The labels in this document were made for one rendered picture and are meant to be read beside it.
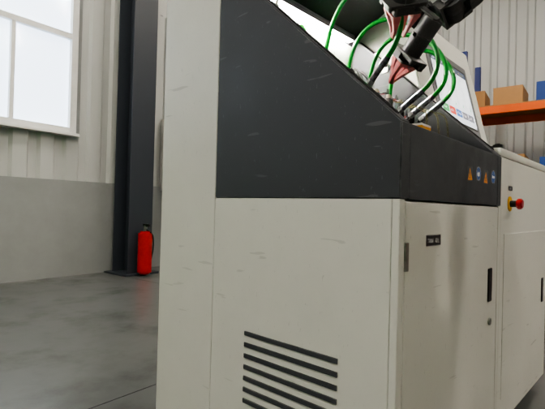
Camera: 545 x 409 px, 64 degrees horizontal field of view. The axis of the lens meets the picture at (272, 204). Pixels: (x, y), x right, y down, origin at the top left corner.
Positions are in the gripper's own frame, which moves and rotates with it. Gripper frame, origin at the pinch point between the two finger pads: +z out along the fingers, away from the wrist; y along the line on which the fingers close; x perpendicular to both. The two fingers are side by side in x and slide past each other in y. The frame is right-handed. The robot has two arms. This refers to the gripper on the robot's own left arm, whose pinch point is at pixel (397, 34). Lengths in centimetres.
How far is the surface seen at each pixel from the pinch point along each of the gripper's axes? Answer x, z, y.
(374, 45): -50, 32, -17
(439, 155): 32.7, 13.5, 0.9
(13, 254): -186, 270, 260
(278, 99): 7.9, 8.0, 34.2
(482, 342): 59, 68, -13
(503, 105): -302, 301, -325
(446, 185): 36.3, 20.6, -0.8
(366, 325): 62, 29, 28
